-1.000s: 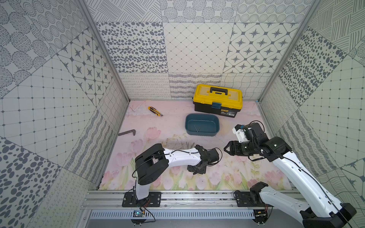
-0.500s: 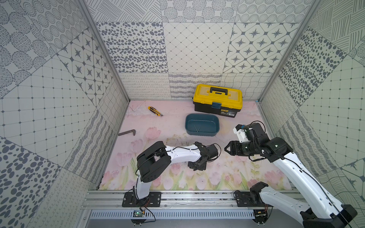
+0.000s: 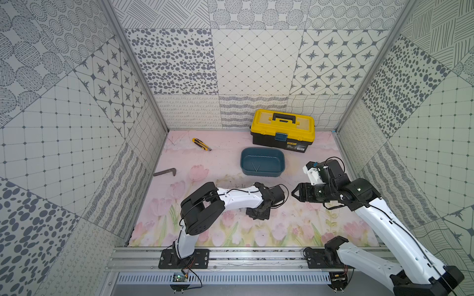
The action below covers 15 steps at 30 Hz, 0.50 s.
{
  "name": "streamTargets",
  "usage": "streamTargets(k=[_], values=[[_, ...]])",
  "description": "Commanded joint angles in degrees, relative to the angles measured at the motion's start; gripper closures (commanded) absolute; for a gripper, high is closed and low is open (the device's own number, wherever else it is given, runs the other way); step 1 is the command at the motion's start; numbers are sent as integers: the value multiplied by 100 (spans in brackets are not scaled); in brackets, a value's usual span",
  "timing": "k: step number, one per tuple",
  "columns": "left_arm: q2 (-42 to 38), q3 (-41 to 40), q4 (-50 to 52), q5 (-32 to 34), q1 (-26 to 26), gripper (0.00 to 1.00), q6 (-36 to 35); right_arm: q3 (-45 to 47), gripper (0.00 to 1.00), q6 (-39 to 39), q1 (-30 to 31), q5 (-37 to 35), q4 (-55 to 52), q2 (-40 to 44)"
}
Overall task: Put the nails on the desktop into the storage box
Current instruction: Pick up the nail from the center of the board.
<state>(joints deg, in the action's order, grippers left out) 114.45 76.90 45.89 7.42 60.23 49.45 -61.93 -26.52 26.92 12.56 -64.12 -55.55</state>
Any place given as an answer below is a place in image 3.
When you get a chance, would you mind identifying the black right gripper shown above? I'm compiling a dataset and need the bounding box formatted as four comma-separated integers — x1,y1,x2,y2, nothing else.
291,183,336,203

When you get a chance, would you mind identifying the teal plastic storage box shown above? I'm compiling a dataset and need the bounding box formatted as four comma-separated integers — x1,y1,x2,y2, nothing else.
240,148,286,178

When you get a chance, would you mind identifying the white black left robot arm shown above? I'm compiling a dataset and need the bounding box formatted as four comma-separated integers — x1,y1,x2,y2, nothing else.
172,182,289,260

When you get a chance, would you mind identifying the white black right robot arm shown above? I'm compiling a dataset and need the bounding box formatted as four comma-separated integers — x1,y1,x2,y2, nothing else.
291,157,465,296

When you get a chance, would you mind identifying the yellow black toolbox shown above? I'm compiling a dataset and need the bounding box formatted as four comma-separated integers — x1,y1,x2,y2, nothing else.
251,109,316,153

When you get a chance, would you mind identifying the yellow black utility knife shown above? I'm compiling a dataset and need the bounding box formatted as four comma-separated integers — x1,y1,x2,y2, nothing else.
192,138,212,151

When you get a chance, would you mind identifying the dark metal hex key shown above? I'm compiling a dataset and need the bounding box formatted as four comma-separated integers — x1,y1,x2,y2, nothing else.
153,168,177,177

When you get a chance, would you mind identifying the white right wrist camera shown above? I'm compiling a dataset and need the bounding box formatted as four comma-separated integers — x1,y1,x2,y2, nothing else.
302,161,327,186

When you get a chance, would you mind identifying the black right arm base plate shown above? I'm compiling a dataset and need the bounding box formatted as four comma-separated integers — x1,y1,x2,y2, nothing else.
302,247,352,269

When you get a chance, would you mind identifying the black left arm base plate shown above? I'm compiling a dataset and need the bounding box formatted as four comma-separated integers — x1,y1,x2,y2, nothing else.
158,249,210,270

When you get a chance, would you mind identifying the white perforated cable duct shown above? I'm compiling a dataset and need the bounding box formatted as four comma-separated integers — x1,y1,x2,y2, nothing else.
117,271,331,285

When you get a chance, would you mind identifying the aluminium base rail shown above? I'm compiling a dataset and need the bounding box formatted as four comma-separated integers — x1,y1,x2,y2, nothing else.
105,245,412,274

